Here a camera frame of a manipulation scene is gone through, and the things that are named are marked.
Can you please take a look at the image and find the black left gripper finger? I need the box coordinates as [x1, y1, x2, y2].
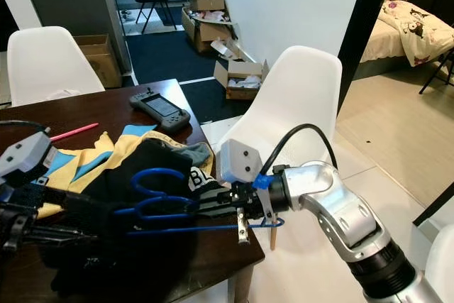
[43, 226, 107, 244]
[53, 188, 111, 208]

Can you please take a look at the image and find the blue plastic clothes hanger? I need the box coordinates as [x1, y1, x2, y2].
[111, 167, 284, 236]

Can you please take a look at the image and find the yellow and blue jacket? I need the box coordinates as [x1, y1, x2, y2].
[35, 124, 214, 219]

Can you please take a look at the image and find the black garment white print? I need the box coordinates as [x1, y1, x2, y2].
[43, 136, 221, 300]

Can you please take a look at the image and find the pink pen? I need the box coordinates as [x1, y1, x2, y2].
[48, 123, 100, 142]

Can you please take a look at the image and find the black handheld game console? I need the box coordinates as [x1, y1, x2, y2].
[130, 89, 192, 133]

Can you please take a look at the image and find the plain brown cardboard box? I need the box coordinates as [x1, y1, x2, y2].
[74, 33, 123, 89]

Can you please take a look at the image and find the large open cardboard box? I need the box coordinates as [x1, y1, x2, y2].
[181, 6, 238, 54]

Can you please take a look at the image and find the black metal chair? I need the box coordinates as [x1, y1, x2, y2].
[419, 48, 454, 94]

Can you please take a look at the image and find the bed cream cartoon duvet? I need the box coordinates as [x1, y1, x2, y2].
[358, 0, 454, 80]

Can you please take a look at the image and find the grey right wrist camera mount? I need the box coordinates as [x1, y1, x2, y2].
[218, 138, 265, 243]

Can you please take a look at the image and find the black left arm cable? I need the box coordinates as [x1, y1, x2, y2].
[0, 120, 52, 137]

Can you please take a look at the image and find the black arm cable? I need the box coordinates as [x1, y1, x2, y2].
[259, 123, 340, 176]
[0, 120, 52, 137]

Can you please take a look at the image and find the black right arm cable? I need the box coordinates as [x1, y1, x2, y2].
[259, 123, 340, 176]

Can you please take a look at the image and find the black door frame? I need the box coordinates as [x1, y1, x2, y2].
[337, 0, 402, 98]

